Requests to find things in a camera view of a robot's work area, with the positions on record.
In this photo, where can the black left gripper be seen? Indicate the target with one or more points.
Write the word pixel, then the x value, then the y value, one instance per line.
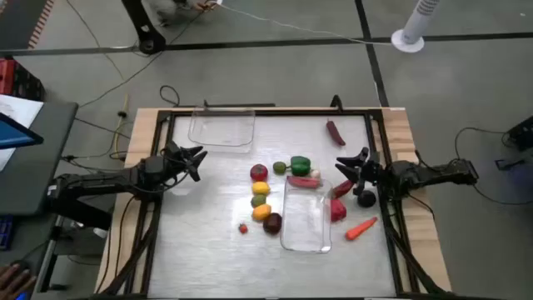
pixel 156 166

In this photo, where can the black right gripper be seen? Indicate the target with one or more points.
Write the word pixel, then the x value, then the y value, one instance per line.
pixel 372 171

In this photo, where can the dark red chili pepper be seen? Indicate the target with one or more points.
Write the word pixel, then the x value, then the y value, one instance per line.
pixel 335 133

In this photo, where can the red bell pepper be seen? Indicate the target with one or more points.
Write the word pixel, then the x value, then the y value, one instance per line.
pixel 338 210

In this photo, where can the pink-red long pepper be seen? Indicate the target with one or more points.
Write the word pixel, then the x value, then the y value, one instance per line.
pixel 304 182

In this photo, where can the green bell pepper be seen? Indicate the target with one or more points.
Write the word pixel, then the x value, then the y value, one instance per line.
pixel 300 166

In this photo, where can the red fruit with green top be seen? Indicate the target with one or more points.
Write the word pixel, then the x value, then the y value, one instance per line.
pixel 259 172

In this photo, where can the yellow lemon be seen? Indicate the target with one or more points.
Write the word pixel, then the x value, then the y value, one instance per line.
pixel 261 188

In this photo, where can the small red strawberry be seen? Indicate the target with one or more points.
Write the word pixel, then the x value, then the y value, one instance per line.
pixel 243 228

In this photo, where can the orange-yellow round fruit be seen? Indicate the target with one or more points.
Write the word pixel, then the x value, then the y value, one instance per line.
pixel 261 212

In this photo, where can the dark red plum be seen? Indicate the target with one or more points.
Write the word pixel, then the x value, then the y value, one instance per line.
pixel 272 223

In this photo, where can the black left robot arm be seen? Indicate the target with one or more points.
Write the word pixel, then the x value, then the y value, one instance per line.
pixel 104 181

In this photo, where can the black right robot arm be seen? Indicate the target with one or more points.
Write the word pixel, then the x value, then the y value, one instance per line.
pixel 437 173

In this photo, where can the dark purple round eggplant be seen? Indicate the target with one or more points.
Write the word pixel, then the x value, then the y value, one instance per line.
pixel 366 199

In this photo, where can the clear plastic bin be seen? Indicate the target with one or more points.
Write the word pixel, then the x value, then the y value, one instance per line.
pixel 306 225
pixel 220 133

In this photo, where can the small white garlic bulb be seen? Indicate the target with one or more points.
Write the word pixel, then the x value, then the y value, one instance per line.
pixel 315 173

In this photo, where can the orange carrot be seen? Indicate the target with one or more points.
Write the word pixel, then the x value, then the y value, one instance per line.
pixel 360 228

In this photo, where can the black wheeled stand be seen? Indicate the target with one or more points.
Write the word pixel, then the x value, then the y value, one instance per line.
pixel 145 35

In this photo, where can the white tower fan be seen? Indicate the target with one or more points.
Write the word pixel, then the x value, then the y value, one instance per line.
pixel 410 37

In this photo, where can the person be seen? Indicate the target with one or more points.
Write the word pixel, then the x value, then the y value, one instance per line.
pixel 166 12

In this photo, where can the grey desk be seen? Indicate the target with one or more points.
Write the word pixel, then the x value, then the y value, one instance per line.
pixel 37 175

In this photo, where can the black box on floor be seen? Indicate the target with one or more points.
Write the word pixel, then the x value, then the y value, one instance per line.
pixel 522 133

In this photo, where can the computer monitor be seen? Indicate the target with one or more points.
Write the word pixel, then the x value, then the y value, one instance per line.
pixel 16 133

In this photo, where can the white paper sheet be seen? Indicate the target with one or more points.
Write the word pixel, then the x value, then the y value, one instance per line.
pixel 18 110

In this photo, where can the red storage crate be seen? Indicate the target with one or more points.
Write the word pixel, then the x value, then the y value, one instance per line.
pixel 7 77

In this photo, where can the computer keyboard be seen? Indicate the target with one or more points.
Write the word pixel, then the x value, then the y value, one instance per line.
pixel 5 233

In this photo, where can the person's hand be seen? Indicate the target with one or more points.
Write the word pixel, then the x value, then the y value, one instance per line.
pixel 14 283

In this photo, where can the dark striped-edge floor mat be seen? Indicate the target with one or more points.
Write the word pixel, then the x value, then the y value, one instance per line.
pixel 21 21

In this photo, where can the black table frame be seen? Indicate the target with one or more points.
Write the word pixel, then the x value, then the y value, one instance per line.
pixel 266 112

